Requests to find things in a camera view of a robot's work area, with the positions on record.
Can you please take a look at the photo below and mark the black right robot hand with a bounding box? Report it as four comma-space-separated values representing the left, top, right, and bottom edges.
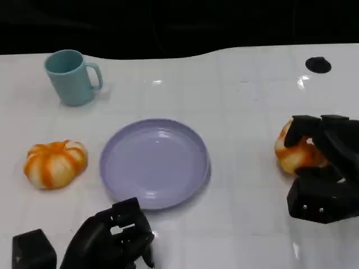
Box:
283, 114, 359, 225

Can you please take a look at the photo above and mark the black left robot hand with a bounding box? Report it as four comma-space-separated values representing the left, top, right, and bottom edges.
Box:
58, 197, 155, 269

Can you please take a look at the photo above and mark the orange and white bread roll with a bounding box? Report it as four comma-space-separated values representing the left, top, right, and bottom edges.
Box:
274, 119, 330, 175
23, 139, 89, 189

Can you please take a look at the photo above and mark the black round table grommet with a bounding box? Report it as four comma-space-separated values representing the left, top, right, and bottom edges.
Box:
305, 57, 332, 74

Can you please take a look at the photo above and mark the lilac plate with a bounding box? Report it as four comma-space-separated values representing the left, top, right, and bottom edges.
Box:
99, 118, 211, 211

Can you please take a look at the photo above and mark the pale green mug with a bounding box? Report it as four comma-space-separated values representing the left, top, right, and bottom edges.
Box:
44, 49, 104, 107

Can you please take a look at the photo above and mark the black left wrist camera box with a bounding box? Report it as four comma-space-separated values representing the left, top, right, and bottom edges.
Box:
11, 229, 57, 269

